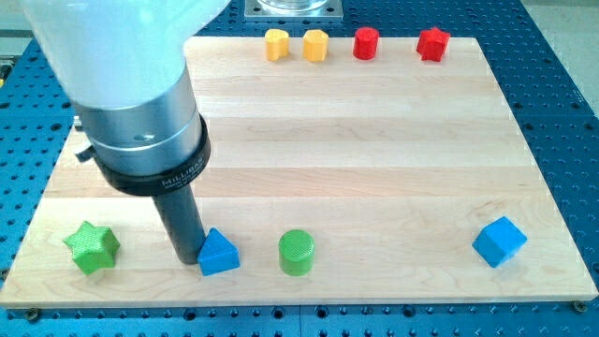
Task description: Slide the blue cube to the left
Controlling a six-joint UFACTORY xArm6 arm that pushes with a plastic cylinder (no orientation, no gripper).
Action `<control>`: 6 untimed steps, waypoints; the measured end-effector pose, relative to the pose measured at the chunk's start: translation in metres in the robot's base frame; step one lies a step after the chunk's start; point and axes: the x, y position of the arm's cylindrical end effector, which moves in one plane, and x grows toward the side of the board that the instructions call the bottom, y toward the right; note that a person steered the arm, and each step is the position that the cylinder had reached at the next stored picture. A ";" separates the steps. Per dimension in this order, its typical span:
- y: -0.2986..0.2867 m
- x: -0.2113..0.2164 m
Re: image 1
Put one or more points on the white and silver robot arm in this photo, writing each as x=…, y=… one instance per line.
x=122, y=65

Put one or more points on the blue cube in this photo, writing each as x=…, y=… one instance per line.
x=499, y=241

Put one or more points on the light wooden board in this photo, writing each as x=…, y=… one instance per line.
x=393, y=165

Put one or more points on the green cylinder block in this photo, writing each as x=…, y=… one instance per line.
x=296, y=252

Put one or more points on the blue triangular block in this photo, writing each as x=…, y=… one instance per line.
x=217, y=254

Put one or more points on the yellow hexagon block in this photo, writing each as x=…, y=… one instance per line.
x=315, y=45

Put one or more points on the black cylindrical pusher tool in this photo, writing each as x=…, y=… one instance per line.
x=172, y=196

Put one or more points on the yellow heart block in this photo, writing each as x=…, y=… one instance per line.
x=277, y=44

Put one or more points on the red cylinder block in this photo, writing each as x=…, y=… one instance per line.
x=365, y=43

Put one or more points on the red star block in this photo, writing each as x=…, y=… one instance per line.
x=432, y=44

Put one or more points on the green star block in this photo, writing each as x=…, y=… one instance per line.
x=92, y=248

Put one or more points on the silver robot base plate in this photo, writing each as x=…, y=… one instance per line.
x=289, y=10

